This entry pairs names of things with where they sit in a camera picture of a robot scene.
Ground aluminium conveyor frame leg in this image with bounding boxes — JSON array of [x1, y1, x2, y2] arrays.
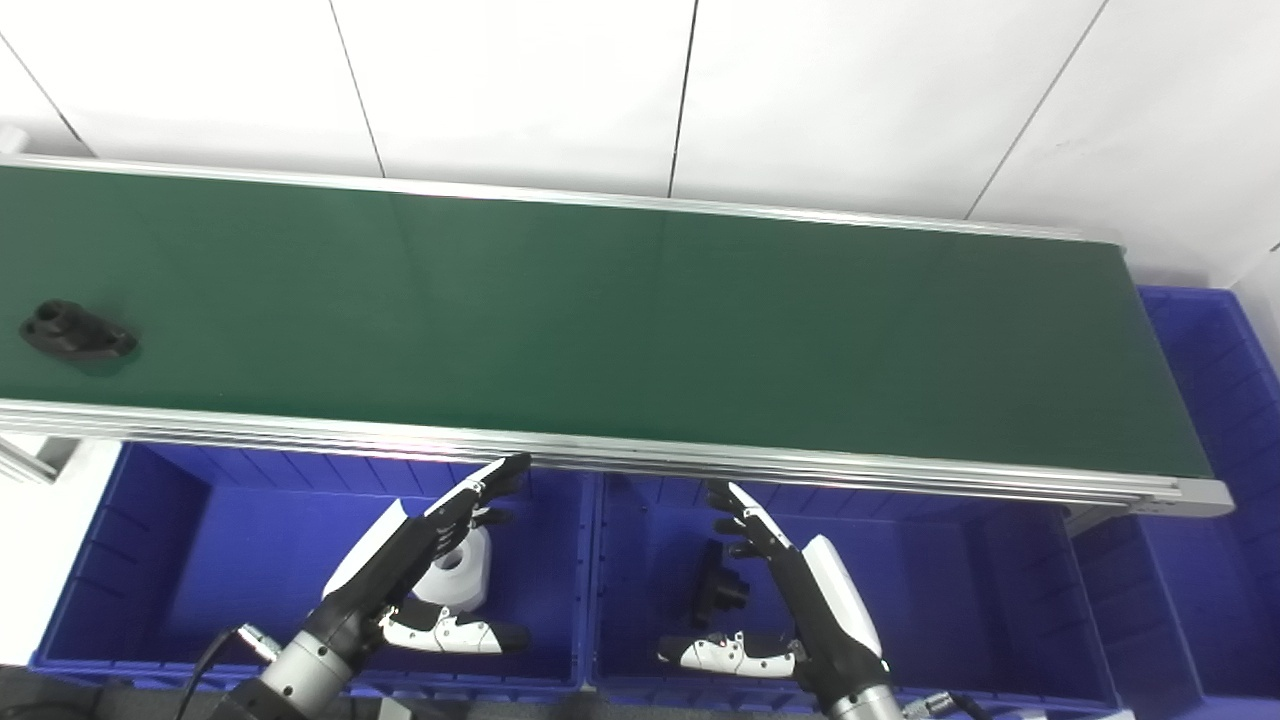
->
[[0, 432, 81, 485]]

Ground blue plastic bin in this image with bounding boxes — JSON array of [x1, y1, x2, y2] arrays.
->
[[585, 473, 1123, 717], [30, 441, 598, 697], [1068, 285, 1280, 720]]

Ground green conveyor belt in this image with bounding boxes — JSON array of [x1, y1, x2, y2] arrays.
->
[[0, 154, 1236, 519]]

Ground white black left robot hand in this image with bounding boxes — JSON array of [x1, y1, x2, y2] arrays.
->
[[303, 453, 533, 669]]

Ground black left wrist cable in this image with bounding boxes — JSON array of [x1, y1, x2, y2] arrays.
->
[[185, 625, 251, 699]]

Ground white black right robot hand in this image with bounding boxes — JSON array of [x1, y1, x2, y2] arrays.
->
[[657, 481, 888, 699]]

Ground white cylindrical part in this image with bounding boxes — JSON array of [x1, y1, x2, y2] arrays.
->
[[410, 524, 494, 613]]

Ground black flanged part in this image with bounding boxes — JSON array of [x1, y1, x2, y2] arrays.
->
[[19, 299, 139, 362]]

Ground black bracket part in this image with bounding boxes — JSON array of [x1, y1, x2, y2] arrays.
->
[[692, 539, 751, 629]]

